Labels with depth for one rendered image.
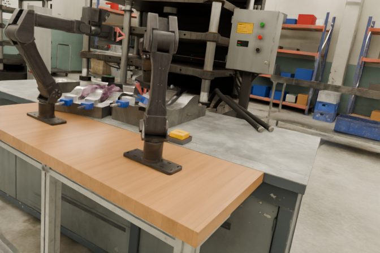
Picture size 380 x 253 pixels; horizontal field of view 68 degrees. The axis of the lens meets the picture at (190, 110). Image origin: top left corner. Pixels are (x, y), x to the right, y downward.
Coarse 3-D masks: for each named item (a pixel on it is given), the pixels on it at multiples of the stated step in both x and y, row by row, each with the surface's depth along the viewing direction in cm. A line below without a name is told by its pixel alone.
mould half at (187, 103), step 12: (168, 96) 148; (180, 96) 147; (192, 96) 146; (120, 108) 129; (132, 108) 126; (168, 108) 130; (180, 108) 136; (192, 108) 148; (204, 108) 162; (120, 120) 130; (132, 120) 127; (168, 120) 128; (180, 120) 139
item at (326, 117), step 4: (316, 112) 619; (320, 112) 615; (324, 112) 610; (328, 112) 604; (336, 112) 631; (316, 116) 621; (320, 116) 616; (324, 116) 611; (328, 116) 607; (332, 116) 604; (320, 120) 617; (324, 120) 612; (328, 120) 608; (332, 120) 617
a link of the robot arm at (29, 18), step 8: (16, 8) 106; (16, 16) 106; (24, 16) 101; (32, 16) 103; (40, 16) 107; (48, 16) 110; (56, 16) 113; (8, 24) 104; (16, 24) 106; (24, 24) 101; (32, 24) 103; (40, 24) 107; (48, 24) 110; (56, 24) 113; (64, 24) 116; (72, 24) 118; (16, 32) 100; (24, 32) 102; (32, 32) 104; (72, 32) 120; (80, 32) 122; (24, 40) 102
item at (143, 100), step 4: (136, 96) 115; (140, 96) 119; (144, 96) 123; (148, 96) 122; (136, 100) 119; (140, 100) 118; (144, 100) 118; (148, 100) 120; (140, 104) 123; (144, 104) 122
